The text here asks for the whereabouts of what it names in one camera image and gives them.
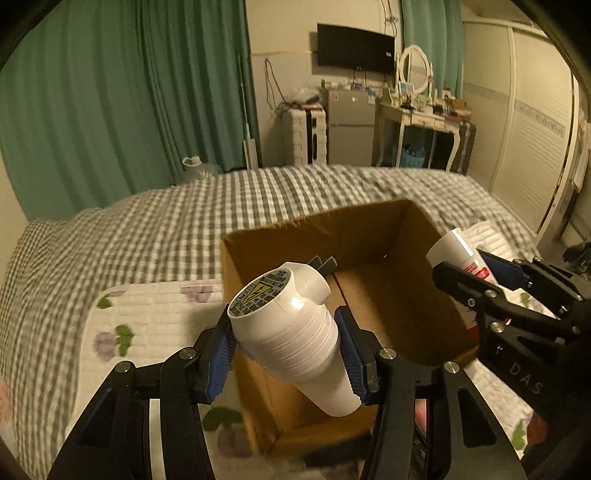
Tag white hair dryer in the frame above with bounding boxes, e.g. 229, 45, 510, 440
228, 262, 362, 417

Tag white floral quilt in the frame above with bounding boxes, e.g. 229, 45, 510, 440
65, 220, 533, 479

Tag brown cardboard box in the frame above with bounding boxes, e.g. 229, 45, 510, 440
221, 200, 476, 458

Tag white wardrobe doors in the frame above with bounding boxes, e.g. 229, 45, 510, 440
462, 21, 577, 234

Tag white dressing table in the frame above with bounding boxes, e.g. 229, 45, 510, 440
372, 100, 476, 175

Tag grey checkered bedsheet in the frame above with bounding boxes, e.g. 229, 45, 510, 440
1, 166, 537, 479

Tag silver mini fridge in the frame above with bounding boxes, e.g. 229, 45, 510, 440
322, 88, 376, 167

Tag white oval mirror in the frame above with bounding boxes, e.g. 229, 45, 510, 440
397, 45, 433, 95

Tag white storage crate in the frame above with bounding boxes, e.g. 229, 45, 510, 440
281, 105, 328, 166

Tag green curtain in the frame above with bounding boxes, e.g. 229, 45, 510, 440
401, 0, 465, 97
1, 1, 259, 220

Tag black wall television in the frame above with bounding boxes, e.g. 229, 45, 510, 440
317, 24, 396, 75

